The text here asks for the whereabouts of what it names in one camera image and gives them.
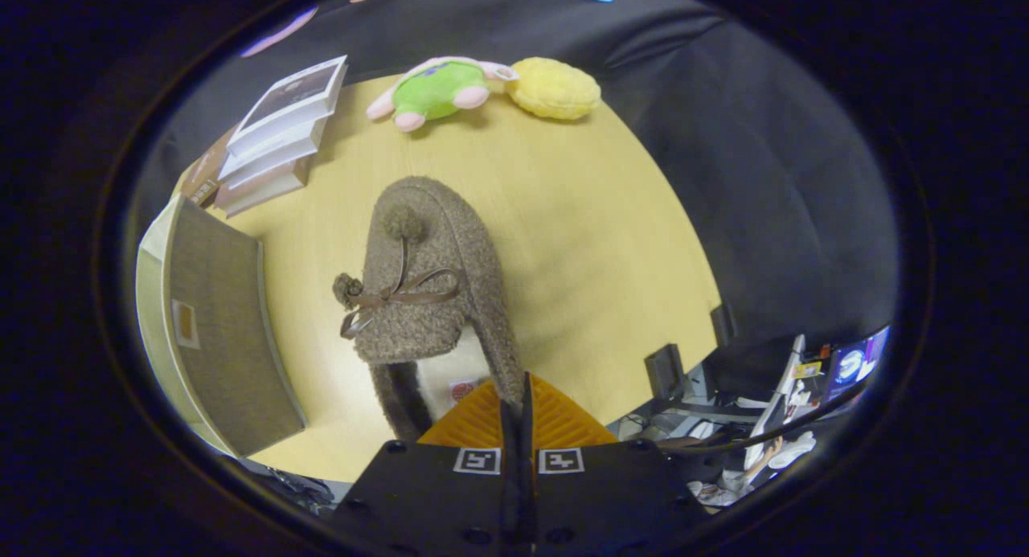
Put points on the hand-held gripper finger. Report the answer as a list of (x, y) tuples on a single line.
[(528, 493), (510, 493)]

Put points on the brown fuzzy shoe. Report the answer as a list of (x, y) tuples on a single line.
[(434, 243)]

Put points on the grey fabric storage box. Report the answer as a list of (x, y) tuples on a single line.
[(225, 324)]

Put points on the black table clamp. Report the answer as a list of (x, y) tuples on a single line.
[(664, 372), (723, 325)]

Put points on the white monitor stand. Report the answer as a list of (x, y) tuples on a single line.
[(776, 412)]

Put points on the lit computer screen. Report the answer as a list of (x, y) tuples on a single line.
[(856, 364)]

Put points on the black backdrop cloth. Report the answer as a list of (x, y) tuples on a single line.
[(764, 179)]

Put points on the yellow plush cushion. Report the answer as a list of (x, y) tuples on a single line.
[(555, 89)]

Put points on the green and pink plush toy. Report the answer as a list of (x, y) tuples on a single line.
[(438, 91)]

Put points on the brown flat book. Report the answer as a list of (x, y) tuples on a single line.
[(205, 175)]

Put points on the white book with portrait cover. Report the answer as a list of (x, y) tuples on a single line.
[(289, 99)]

